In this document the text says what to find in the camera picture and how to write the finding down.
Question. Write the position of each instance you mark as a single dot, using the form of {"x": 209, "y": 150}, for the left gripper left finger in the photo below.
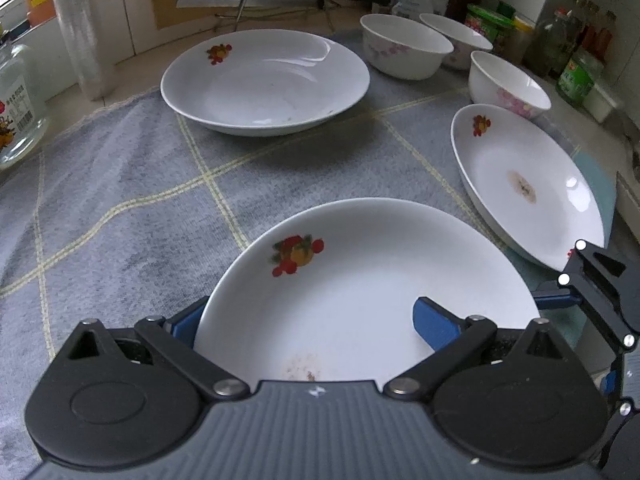
{"x": 172, "y": 339}

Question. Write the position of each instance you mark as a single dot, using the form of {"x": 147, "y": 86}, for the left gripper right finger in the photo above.
{"x": 457, "y": 344}

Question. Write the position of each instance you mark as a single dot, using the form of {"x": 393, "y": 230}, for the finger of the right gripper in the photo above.
{"x": 605, "y": 287}

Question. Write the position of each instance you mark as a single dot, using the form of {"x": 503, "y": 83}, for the stained white fruit plate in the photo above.
{"x": 524, "y": 185}

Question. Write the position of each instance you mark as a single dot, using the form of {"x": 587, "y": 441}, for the white floral bowl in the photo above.
{"x": 494, "y": 81}
{"x": 403, "y": 48}
{"x": 464, "y": 39}

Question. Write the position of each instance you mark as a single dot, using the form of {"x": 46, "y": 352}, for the grey checked towel mat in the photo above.
{"x": 139, "y": 211}

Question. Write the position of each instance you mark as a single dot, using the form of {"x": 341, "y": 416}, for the glass jar green lid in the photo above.
{"x": 24, "y": 115}

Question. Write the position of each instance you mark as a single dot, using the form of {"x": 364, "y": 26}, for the green lid sauce jar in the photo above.
{"x": 490, "y": 24}

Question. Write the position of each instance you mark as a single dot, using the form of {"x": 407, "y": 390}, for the plastic wrap roll right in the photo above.
{"x": 84, "y": 41}

